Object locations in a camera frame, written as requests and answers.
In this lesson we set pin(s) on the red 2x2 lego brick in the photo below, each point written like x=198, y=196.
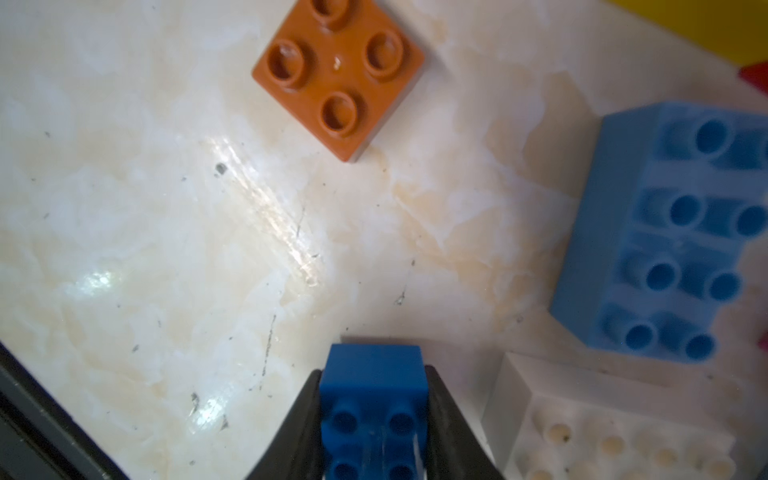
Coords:
x=756, y=75

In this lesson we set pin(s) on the brown 2x2 lego brick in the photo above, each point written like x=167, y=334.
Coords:
x=340, y=68

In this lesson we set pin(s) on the light blue 2x4 brick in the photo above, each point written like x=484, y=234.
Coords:
x=674, y=192

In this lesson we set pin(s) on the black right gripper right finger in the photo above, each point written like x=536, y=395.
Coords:
x=452, y=450

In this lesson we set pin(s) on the yellow lego brick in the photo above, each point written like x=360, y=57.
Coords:
x=731, y=29

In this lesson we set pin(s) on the blue 2x3 brick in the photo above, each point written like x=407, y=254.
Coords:
x=374, y=412

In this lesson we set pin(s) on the black enclosure frame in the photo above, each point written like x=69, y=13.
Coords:
x=39, y=439

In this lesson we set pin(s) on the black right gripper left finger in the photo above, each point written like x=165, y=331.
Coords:
x=296, y=451

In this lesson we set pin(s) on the white lego plate brick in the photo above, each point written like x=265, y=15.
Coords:
x=550, y=421

